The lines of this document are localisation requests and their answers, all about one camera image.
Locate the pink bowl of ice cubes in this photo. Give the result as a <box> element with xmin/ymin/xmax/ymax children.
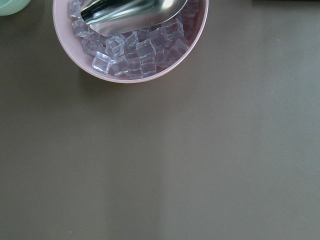
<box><xmin>52</xmin><ymin>0</ymin><xmax>209</xmax><ymax>84</ymax></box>

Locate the mint green bowl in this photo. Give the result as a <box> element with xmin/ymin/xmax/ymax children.
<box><xmin>0</xmin><ymin>0</ymin><xmax>31</xmax><ymax>17</ymax></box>

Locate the black framed wooden tray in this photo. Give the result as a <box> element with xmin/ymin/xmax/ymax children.
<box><xmin>254</xmin><ymin>0</ymin><xmax>320</xmax><ymax>2</ymax></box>

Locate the metal ice scoop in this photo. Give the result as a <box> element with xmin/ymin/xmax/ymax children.
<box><xmin>80</xmin><ymin>0</ymin><xmax>187</xmax><ymax>37</ymax></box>

